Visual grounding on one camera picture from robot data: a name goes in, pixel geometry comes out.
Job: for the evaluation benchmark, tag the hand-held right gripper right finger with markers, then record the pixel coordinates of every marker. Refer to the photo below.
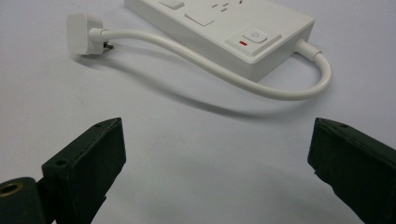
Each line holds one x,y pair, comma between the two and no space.
358,165

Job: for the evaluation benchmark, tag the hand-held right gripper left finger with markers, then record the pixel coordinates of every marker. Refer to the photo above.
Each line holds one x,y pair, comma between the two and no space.
84,168

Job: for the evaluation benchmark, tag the white power plug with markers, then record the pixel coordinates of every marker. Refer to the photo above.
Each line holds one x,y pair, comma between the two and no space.
82,34

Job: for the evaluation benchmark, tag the white power strip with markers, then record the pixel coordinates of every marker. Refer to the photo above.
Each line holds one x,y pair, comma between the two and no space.
236,31

